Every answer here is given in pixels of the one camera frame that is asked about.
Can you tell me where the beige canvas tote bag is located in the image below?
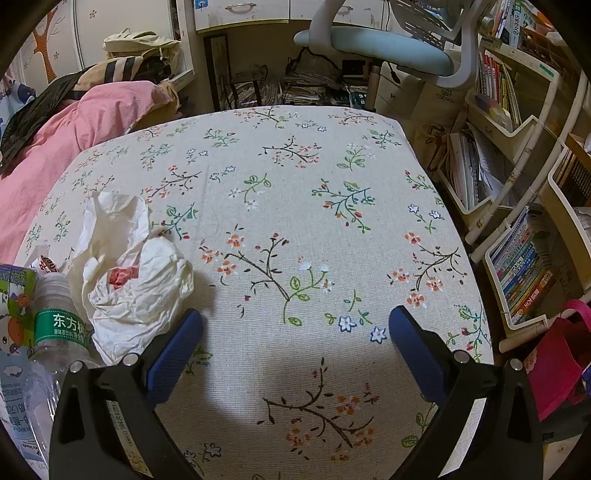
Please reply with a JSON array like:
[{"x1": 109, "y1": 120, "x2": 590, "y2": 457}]
[{"x1": 411, "y1": 76, "x2": 467, "y2": 139}]

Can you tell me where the whale print bedsheet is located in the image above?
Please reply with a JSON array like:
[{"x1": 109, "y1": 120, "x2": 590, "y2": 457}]
[{"x1": 0, "y1": 74, "x2": 38, "y2": 139}]

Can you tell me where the row of colourful books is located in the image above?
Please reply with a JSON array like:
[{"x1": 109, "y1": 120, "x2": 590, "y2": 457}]
[{"x1": 489, "y1": 212, "x2": 555, "y2": 324}]

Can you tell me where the white desk with drawers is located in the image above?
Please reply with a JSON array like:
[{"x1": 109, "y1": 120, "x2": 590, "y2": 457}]
[{"x1": 191, "y1": 0, "x2": 402, "y2": 35}]

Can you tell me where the light blue office chair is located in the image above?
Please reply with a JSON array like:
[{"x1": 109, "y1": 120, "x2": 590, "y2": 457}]
[{"x1": 294, "y1": 0, "x2": 497, "y2": 90}]

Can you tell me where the black cloth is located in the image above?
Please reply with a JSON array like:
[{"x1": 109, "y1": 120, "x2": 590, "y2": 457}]
[{"x1": 0, "y1": 65, "x2": 100, "y2": 158}]

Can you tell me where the beige backpack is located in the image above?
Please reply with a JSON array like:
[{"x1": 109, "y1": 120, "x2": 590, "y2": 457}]
[{"x1": 102, "y1": 28, "x2": 182, "y2": 63}]

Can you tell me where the pink blanket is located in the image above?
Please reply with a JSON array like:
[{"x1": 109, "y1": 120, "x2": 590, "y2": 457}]
[{"x1": 0, "y1": 82, "x2": 178, "y2": 266}]

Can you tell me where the striped beige bag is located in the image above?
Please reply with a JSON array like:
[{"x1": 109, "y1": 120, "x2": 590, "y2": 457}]
[{"x1": 76, "y1": 56, "x2": 176, "y2": 90}]

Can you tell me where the dark picture frame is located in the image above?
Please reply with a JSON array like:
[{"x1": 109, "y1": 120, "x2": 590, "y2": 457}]
[{"x1": 203, "y1": 33, "x2": 234, "y2": 112}]

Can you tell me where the white wardrobe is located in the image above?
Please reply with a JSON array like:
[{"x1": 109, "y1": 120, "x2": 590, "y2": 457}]
[{"x1": 18, "y1": 0, "x2": 178, "y2": 84}]

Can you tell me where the white paper wrapper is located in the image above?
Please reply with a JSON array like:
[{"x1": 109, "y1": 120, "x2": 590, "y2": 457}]
[{"x1": 69, "y1": 190, "x2": 195, "y2": 365}]

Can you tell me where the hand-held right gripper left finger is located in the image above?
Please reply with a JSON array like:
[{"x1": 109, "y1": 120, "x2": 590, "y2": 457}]
[{"x1": 48, "y1": 308, "x2": 205, "y2": 480}]

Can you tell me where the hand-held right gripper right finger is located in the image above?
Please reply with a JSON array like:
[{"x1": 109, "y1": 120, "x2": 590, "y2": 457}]
[{"x1": 389, "y1": 305, "x2": 546, "y2": 480}]

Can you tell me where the white tiered book cart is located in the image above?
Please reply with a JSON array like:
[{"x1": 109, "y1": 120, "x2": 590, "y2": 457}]
[{"x1": 436, "y1": 0, "x2": 591, "y2": 354}]

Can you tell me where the magenta fabric bag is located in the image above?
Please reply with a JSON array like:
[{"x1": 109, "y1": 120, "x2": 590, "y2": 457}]
[{"x1": 526, "y1": 299, "x2": 591, "y2": 423}]

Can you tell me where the row of thin red books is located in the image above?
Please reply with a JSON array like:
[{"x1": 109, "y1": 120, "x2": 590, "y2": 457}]
[{"x1": 478, "y1": 51, "x2": 522, "y2": 116}]

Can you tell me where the stack of magazines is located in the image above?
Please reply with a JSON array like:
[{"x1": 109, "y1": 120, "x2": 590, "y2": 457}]
[{"x1": 226, "y1": 69, "x2": 370, "y2": 109}]

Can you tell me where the clear plastic water bottle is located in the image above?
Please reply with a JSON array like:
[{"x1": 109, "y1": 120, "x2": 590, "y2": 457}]
[{"x1": 21, "y1": 272, "x2": 100, "y2": 462}]

